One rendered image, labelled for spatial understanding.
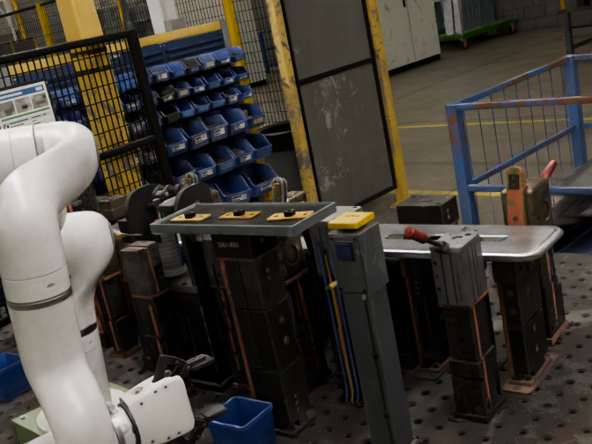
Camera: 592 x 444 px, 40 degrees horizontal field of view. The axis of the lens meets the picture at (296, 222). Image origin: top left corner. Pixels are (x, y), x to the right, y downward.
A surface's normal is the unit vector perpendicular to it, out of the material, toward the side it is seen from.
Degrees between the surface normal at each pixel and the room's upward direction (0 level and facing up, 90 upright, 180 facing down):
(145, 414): 83
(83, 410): 58
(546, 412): 0
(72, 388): 48
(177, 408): 87
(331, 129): 90
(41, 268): 95
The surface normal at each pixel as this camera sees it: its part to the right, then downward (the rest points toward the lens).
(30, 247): 0.43, 0.22
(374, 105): 0.69, 0.06
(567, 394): -0.20, -0.94
